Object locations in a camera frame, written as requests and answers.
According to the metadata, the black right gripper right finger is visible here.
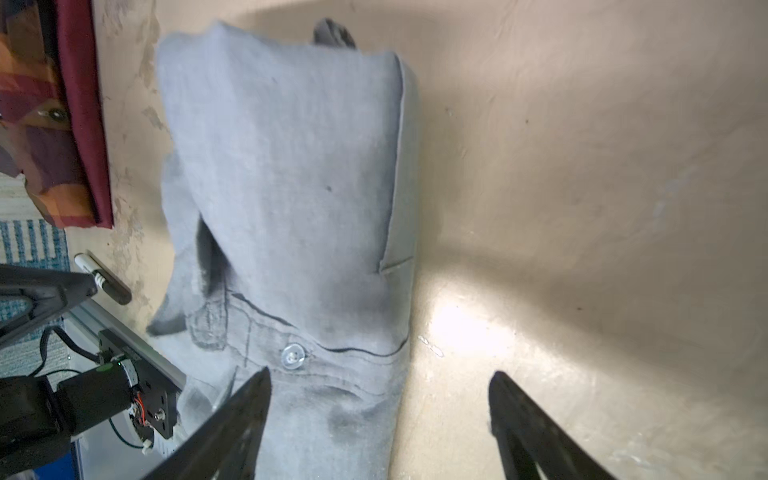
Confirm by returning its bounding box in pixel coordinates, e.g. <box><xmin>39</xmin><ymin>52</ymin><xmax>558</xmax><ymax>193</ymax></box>
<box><xmin>488</xmin><ymin>371</ymin><xmax>615</xmax><ymax>480</ymax></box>

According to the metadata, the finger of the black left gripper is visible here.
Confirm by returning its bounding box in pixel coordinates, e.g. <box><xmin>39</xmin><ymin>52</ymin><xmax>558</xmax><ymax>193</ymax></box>
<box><xmin>1</xmin><ymin>264</ymin><xmax>98</xmax><ymax>348</ymax></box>

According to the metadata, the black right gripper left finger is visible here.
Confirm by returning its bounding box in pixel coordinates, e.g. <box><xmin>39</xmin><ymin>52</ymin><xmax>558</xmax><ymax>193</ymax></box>
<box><xmin>147</xmin><ymin>368</ymin><xmax>272</xmax><ymax>480</ymax></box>

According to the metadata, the grey long sleeve shirt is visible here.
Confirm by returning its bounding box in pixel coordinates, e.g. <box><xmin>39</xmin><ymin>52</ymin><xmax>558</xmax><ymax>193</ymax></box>
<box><xmin>147</xmin><ymin>20</ymin><xmax>418</xmax><ymax>479</ymax></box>

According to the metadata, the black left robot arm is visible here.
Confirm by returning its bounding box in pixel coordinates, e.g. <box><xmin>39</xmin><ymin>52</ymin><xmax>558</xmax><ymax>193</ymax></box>
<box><xmin>1</xmin><ymin>264</ymin><xmax>182</xmax><ymax>477</ymax></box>

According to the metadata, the black marker pen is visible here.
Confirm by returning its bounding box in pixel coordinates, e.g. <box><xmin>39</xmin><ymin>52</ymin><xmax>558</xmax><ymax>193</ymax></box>
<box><xmin>74</xmin><ymin>253</ymin><xmax>132</xmax><ymax>306</ymax></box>

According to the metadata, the multicolour patchwork folded shirt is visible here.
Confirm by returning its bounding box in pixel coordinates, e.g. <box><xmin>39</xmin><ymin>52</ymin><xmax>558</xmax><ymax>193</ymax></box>
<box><xmin>1</xmin><ymin>1</ymin><xmax>98</xmax><ymax>228</ymax></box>

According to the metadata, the maroon folded shirt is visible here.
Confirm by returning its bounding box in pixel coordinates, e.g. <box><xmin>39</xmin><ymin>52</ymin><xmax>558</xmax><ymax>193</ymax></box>
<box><xmin>54</xmin><ymin>0</ymin><xmax>114</xmax><ymax>229</ymax></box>

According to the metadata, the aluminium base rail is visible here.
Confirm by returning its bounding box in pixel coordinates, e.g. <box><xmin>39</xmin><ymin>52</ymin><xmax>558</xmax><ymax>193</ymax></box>
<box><xmin>68</xmin><ymin>299</ymin><xmax>186</xmax><ymax>390</ymax></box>

